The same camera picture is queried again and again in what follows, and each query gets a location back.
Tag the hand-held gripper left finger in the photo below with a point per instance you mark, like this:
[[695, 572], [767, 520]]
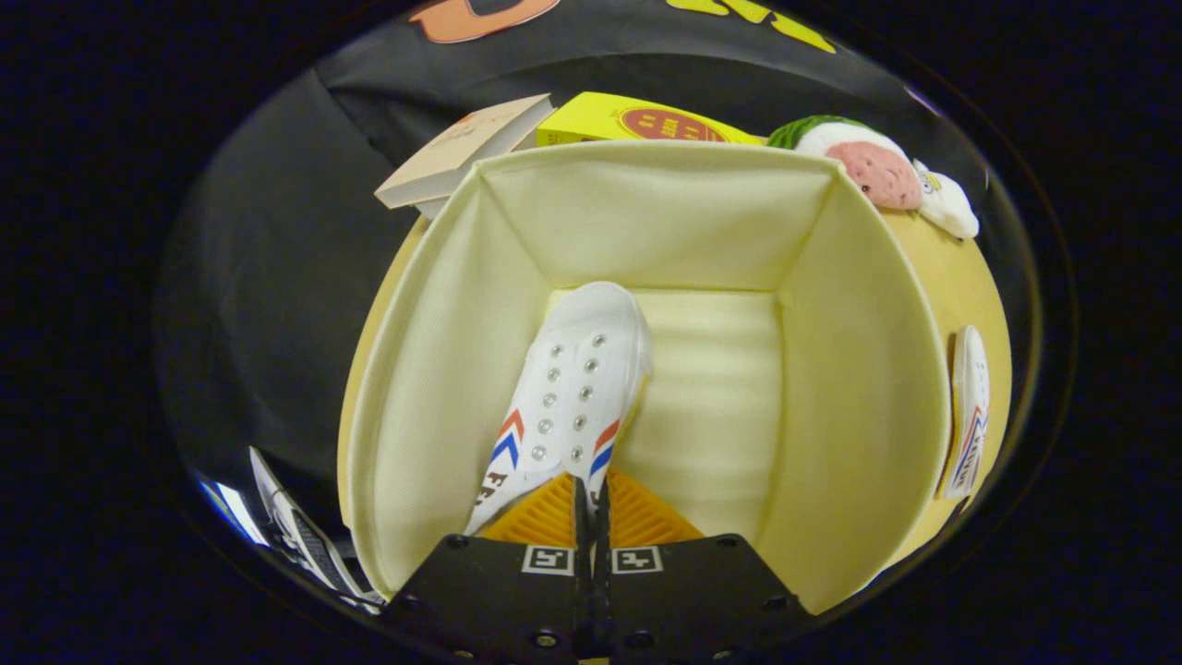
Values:
[[499, 591]]

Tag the yellow book with red circle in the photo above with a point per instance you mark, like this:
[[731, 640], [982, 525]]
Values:
[[591, 120]]

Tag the watermelon slice plush toy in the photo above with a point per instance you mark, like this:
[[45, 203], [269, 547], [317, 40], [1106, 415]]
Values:
[[877, 171]]

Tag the white plush toy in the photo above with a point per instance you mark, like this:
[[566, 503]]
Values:
[[951, 208]]

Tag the beige book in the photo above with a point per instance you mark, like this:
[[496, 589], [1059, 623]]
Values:
[[452, 152]]

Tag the cream fabric storage box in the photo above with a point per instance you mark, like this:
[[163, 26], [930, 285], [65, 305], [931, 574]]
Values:
[[702, 222]]

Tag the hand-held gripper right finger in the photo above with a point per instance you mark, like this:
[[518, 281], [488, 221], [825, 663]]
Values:
[[683, 591]]

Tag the white striped canvas shoe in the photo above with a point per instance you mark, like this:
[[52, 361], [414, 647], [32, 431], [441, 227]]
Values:
[[970, 397], [582, 369]]

